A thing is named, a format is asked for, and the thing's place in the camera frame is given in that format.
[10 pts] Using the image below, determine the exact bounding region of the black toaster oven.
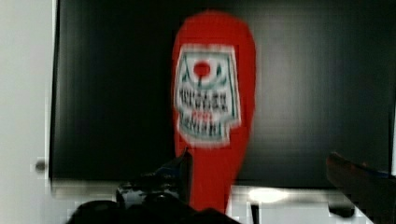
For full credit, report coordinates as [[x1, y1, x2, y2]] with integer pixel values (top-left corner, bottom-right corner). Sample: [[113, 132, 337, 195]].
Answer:
[[49, 0, 395, 197]]

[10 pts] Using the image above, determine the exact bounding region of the black oven door handle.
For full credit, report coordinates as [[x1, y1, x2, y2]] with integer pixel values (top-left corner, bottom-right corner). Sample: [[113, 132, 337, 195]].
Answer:
[[248, 202, 356, 224]]

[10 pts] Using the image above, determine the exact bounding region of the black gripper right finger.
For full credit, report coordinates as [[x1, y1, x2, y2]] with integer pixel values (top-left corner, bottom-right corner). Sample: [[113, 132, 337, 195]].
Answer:
[[326, 153, 396, 224]]

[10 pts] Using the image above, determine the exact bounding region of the red ketchup bottle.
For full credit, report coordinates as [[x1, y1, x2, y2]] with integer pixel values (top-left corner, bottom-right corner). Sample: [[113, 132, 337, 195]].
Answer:
[[172, 10, 256, 213]]

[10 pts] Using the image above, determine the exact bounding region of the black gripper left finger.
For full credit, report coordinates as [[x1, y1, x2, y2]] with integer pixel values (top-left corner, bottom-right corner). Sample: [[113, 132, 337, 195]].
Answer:
[[116, 148, 192, 209]]

